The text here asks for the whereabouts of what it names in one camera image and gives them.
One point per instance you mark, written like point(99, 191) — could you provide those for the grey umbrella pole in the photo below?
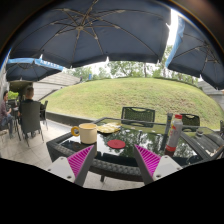
point(168, 123)

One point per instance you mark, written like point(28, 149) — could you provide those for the white mug with yellow handle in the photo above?
point(86, 131)

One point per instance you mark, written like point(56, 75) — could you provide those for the navy umbrella at right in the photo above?
point(193, 54)

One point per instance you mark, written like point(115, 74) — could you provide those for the red round coaster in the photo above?
point(116, 144)

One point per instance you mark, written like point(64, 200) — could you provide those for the dark wicker glass-top table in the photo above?
point(196, 144)

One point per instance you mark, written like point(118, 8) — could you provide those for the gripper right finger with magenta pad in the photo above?
point(152, 166)

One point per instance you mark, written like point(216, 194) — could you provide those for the person at far left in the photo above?
point(5, 115)

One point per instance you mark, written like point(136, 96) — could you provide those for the yellow cloth on table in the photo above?
point(109, 128)

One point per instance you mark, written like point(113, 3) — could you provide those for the navy umbrella at left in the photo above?
point(30, 69)

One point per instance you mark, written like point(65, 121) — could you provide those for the dark wicker chair behind table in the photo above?
point(138, 114)

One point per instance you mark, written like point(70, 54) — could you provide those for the grey chair at left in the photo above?
point(30, 117)

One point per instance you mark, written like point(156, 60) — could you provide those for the white bottle with red cap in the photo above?
point(174, 135)

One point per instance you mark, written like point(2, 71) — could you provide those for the dark chair at right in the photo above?
point(191, 119)

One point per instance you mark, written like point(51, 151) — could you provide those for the person in black shirt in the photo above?
point(28, 98)

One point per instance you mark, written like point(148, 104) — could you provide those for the large navy patio umbrella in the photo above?
point(74, 33)

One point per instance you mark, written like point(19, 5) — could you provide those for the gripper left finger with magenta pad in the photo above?
point(75, 167)

